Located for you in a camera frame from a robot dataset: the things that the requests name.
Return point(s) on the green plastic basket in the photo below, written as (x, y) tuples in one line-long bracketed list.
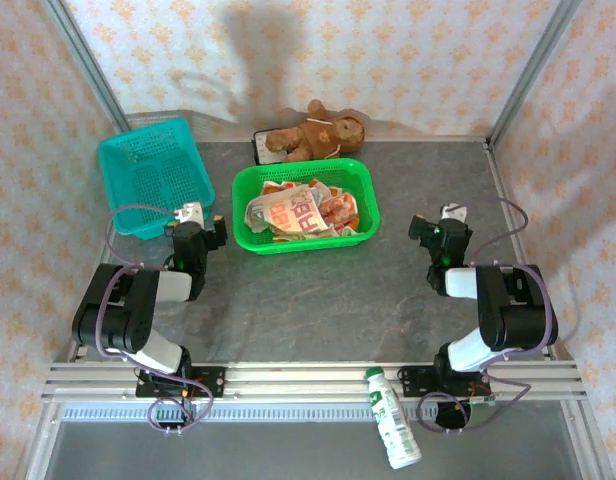
[(365, 200)]

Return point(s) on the bright orange white print towel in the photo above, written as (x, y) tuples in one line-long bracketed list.
[(274, 187)]

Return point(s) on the ABB lettered orange blue towel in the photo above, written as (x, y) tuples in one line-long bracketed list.
[(288, 215)]

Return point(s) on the salmon jellyfish print towel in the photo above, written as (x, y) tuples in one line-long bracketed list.
[(338, 210)]

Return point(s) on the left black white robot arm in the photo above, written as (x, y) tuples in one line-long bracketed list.
[(163, 287)]

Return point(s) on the teal plastic basket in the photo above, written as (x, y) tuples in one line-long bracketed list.
[(153, 175)]

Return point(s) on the black white small device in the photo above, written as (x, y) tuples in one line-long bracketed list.
[(260, 150)]

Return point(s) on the brown teddy bear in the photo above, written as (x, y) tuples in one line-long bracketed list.
[(318, 135)]

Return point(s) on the small green circuit board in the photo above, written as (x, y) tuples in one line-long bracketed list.
[(483, 401)]

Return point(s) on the white green plastic bottle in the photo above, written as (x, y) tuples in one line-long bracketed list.
[(395, 425)]

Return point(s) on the aluminium table side rail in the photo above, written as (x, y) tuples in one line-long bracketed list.
[(499, 175), (77, 353)]

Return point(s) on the aluminium table back rail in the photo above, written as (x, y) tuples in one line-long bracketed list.
[(428, 138)]

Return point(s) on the long aluminium base rail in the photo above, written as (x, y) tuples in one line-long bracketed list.
[(298, 382)]

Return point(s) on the aluminium frame post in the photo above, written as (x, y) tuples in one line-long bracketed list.
[(535, 65), (88, 65)]

